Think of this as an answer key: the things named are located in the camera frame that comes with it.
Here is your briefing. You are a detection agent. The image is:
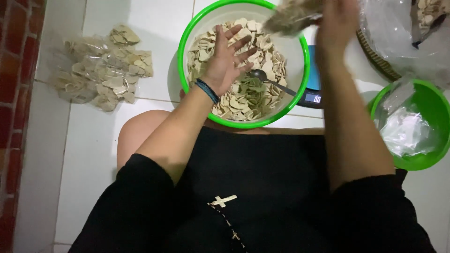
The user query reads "clear bag of crackers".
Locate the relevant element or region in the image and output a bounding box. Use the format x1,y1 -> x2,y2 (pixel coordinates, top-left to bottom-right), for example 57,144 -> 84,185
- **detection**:
262,0 -> 326,37

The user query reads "green plastic basin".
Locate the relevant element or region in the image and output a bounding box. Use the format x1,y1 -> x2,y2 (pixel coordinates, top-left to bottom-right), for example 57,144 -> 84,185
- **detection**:
368,79 -> 450,171

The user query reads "black metal spoon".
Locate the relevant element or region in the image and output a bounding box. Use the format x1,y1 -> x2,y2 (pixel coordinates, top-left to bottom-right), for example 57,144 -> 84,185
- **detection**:
249,69 -> 298,97

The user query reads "heap of empty clear bags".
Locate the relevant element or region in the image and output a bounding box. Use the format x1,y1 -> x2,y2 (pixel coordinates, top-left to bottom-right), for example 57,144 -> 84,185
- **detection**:
376,82 -> 440,158

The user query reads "person's left hand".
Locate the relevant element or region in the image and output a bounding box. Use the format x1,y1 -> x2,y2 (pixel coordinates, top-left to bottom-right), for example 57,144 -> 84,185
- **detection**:
201,25 -> 258,97

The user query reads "blue digital kitchen scale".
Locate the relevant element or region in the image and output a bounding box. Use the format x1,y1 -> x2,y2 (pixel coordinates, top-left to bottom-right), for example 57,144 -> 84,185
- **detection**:
296,45 -> 323,109

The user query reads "beaded necklace with cross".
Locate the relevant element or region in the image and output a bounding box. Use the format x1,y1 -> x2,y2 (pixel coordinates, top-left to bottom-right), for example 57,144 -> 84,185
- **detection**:
207,195 -> 249,253

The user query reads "pile of packed cracker bags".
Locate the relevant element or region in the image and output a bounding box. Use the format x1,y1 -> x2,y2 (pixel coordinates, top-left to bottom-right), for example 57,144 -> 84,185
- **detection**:
47,24 -> 154,113

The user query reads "heap of raw beige crackers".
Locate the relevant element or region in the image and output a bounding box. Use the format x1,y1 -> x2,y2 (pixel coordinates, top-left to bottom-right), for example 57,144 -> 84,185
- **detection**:
186,18 -> 288,122

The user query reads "blue black wrist bracelet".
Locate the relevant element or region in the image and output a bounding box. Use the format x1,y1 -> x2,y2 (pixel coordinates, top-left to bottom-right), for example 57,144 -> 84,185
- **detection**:
194,78 -> 221,105

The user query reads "black shirt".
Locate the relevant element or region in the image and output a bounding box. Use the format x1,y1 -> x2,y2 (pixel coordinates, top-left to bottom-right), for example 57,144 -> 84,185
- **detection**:
68,126 -> 437,253

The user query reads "person's right hand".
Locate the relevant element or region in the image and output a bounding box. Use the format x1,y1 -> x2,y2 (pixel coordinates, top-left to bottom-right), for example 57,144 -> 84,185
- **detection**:
315,0 -> 360,57

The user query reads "green rimmed white basin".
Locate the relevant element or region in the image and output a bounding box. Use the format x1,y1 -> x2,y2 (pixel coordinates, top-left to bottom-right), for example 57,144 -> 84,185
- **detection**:
177,0 -> 311,129

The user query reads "woven basket with plastic sack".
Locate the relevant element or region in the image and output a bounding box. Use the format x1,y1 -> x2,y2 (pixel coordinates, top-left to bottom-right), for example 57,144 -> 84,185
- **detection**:
356,0 -> 450,88

